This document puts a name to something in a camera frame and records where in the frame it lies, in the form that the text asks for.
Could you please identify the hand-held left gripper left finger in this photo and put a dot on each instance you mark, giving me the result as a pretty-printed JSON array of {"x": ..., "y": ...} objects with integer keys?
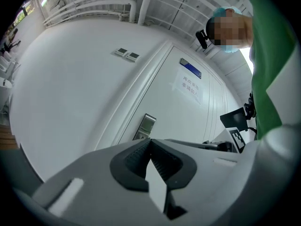
[{"x": 94, "y": 173}]

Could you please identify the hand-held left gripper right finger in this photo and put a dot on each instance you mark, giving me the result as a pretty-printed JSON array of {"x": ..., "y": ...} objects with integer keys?
[{"x": 207, "y": 173}]

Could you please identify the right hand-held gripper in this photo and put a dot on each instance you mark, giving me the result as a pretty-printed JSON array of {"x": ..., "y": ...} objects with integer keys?
[{"x": 236, "y": 138}]

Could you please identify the white door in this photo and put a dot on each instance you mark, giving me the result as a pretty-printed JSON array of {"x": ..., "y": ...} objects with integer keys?
[{"x": 164, "y": 107}]

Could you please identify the blue door sign plate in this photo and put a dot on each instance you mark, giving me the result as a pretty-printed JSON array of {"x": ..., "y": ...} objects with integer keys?
[{"x": 191, "y": 67}]

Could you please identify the small black monitor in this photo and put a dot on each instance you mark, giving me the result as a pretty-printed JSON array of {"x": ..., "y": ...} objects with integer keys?
[{"x": 235, "y": 119}]

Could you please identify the white paper notice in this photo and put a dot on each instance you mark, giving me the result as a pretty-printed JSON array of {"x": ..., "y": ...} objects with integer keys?
[{"x": 188, "y": 86}]

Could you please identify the blue face mask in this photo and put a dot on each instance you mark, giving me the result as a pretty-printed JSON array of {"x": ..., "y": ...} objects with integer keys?
[{"x": 231, "y": 49}]

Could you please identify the person's green shirt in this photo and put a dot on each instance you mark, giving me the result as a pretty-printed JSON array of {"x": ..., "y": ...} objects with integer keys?
[{"x": 265, "y": 55}]

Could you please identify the person's head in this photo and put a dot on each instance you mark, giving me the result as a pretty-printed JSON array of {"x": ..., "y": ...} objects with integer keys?
[{"x": 232, "y": 29}]

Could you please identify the white oval-topped robot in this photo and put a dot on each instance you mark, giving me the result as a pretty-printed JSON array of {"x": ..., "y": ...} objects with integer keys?
[{"x": 4, "y": 86}]

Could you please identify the blue hair cap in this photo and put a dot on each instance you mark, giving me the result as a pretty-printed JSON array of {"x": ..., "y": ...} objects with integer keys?
[{"x": 223, "y": 10}]

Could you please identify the white rounded machine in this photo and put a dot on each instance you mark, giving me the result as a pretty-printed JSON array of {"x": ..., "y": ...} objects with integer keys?
[{"x": 4, "y": 65}]

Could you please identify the white ceiling pipes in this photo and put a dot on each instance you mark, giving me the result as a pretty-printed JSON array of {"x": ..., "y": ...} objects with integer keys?
[{"x": 141, "y": 6}]

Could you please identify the ceiling light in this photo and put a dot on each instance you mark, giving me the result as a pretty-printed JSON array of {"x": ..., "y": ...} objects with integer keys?
[{"x": 44, "y": 1}]

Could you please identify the black monitor mount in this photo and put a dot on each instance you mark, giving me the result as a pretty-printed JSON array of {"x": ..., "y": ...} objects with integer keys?
[{"x": 249, "y": 107}]

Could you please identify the white wall thermostat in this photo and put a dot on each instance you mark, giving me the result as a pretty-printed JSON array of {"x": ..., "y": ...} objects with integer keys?
[
  {"x": 132, "y": 56},
  {"x": 121, "y": 52}
]

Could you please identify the black head camera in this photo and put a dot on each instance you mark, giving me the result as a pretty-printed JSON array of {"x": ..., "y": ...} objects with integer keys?
[{"x": 202, "y": 37}]

